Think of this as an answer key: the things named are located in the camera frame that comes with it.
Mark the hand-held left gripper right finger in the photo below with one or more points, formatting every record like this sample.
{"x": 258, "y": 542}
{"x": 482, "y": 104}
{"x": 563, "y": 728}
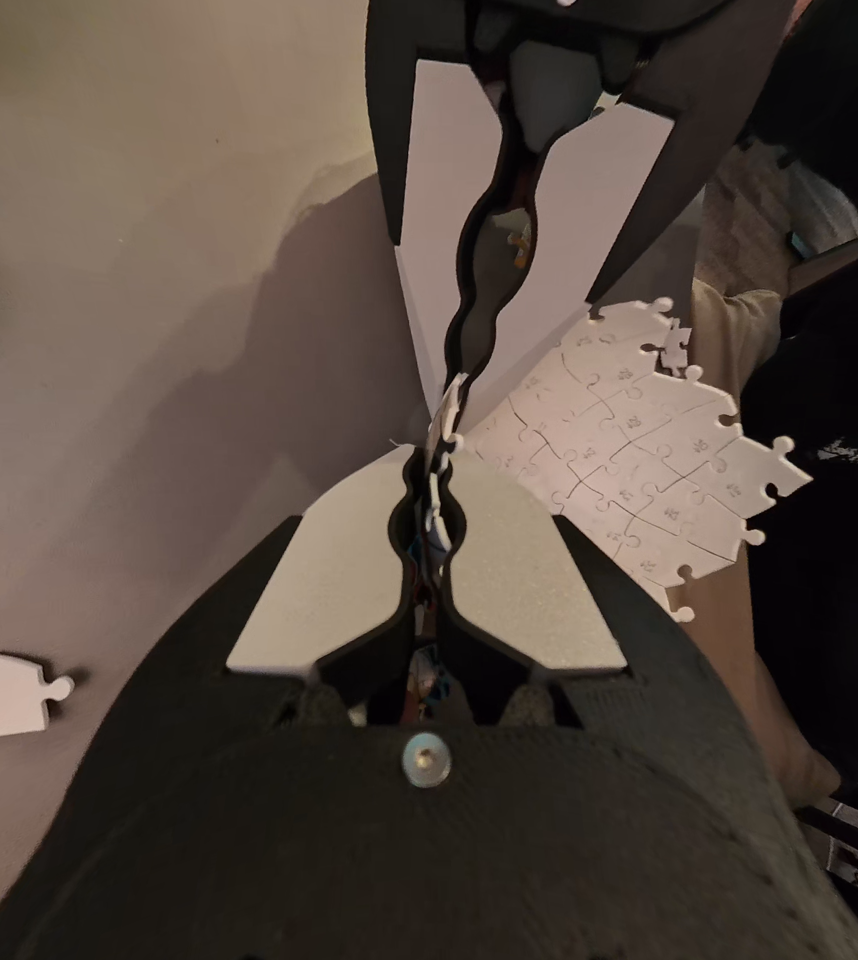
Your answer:
{"x": 534, "y": 592}

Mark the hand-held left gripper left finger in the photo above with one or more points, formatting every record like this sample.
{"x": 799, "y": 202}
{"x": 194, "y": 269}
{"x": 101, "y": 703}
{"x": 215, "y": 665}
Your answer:
{"x": 316, "y": 592}

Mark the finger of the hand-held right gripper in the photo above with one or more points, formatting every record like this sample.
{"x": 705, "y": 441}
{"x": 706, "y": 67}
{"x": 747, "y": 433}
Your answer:
{"x": 594, "y": 195}
{"x": 436, "y": 165}

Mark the colourful puzzle ball shell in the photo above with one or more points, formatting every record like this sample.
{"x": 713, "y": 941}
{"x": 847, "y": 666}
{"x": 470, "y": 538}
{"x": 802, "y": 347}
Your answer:
{"x": 661, "y": 465}

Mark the yellow blue puzzle piece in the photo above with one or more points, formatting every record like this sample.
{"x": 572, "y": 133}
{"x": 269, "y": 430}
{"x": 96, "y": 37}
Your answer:
{"x": 429, "y": 675}

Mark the white joined puzzle piece pair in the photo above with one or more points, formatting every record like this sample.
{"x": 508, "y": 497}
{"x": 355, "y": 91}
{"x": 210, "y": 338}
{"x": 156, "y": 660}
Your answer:
{"x": 1, "y": 694}

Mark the person's dark clothing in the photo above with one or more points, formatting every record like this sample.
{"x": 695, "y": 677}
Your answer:
{"x": 834, "y": 562}

